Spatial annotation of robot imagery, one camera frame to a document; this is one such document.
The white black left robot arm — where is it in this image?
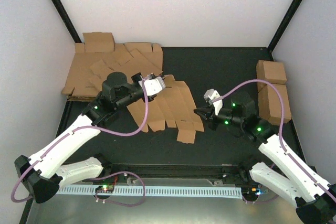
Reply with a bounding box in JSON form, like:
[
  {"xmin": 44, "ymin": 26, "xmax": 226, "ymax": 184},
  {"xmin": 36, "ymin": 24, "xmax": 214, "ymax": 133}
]
[{"xmin": 11, "ymin": 72, "xmax": 165, "ymax": 204}]

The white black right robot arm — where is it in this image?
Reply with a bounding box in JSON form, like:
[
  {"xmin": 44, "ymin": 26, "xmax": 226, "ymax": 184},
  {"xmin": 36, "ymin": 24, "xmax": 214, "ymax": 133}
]
[{"xmin": 194, "ymin": 89, "xmax": 335, "ymax": 223}]

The folded cardboard box front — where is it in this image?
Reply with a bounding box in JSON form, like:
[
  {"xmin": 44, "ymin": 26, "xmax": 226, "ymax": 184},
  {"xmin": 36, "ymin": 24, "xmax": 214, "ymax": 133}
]
[{"xmin": 258, "ymin": 84, "xmax": 292, "ymax": 126}]

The small folded cardboard box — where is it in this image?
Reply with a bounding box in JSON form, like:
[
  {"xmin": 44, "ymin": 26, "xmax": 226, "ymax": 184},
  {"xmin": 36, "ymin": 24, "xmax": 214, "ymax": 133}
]
[{"xmin": 83, "ymin": 32, "xmax": 115, "ymax": 53}]

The loose top cardboard blank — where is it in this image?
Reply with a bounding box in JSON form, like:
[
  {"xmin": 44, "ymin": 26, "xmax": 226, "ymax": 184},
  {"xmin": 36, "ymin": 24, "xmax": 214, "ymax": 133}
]
[{"xmin": 89, "ymin": 49, "xmax": 163, "ymax": 91}]

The stack of flat cardboard blanks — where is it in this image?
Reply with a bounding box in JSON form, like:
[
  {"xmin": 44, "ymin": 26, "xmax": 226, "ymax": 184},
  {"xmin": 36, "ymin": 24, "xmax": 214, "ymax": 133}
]
[{"xmin": 61, "ymin": 42, "xmax": 163, "ymax": 101}]

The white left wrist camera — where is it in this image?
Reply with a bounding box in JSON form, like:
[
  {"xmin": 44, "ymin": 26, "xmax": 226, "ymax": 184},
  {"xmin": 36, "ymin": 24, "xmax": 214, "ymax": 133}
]
[{"xmin": 138, "ymin": 74, "xmax": 166, "ymax": 96}]

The black right corner frame post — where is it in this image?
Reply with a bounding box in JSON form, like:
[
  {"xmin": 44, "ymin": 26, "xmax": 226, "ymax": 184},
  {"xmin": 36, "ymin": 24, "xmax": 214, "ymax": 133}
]
[{"xmin": 267, "ymin": 0, "xmax": 320, "ymax": 51}]

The black corner frame post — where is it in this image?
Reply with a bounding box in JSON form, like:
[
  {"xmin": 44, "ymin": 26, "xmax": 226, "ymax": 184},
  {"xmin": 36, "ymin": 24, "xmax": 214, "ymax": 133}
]
[
  {"xmin": 267, "ymin": 0, "xmax": 320, "ymax": 51},
  {"xmin": 51, "ymin": 0, "xmax": 82, "ymax": 43}
]

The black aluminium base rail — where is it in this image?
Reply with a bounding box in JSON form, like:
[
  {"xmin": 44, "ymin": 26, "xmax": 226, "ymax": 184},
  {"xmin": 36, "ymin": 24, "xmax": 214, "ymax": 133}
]
[{"xmin": 111, "ymin": 164, "xmax": 240, "ymax": 180}]

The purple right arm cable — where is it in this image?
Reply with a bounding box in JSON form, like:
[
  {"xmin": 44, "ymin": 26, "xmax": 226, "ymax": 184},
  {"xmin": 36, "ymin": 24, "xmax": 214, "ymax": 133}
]
[{"xmin": 209, "ymin": 79, "xmax": 336, "ymax": 204}]

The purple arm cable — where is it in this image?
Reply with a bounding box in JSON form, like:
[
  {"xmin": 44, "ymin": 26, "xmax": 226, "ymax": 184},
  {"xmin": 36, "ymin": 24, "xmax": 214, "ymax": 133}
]
[
  {"xmin": 209, "ymin": 79, "xmax": 336, "ymax": 204},
  {"xmin": 10, "ymin": 87, "xmax": 150, "ymax": 203}
]

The light blue slotted cable duct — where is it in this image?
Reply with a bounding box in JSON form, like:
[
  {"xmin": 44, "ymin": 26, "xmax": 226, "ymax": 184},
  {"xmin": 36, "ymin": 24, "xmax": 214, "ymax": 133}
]
[{"xmin": 57, "ymin": 185, "xmax": 243, "ymax": 199}]

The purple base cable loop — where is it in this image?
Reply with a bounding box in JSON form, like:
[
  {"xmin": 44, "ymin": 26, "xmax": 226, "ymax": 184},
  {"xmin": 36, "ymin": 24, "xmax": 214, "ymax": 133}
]
[{"xmin": 91, "ymin": 171, "xmax": 146, "ymax": 207}]

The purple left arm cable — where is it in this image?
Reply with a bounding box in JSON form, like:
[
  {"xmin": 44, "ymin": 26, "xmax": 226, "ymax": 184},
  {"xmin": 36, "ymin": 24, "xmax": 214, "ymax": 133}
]
[{"xmin": 10, "ymin": 87, "xmax": 150, "ymax": 203}]

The metal base plate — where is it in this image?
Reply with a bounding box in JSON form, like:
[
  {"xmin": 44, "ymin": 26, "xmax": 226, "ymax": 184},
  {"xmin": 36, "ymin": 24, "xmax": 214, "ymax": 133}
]
[{"xmin": 26, "ymin": 178, "xmax": 302, "ymax": 224}]

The black left corner frame post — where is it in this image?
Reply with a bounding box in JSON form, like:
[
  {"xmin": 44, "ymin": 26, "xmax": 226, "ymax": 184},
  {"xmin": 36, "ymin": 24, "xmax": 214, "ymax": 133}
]
[{"xmin": 51, "ymin": 0, "xmax": 82, "ymax": 43}]

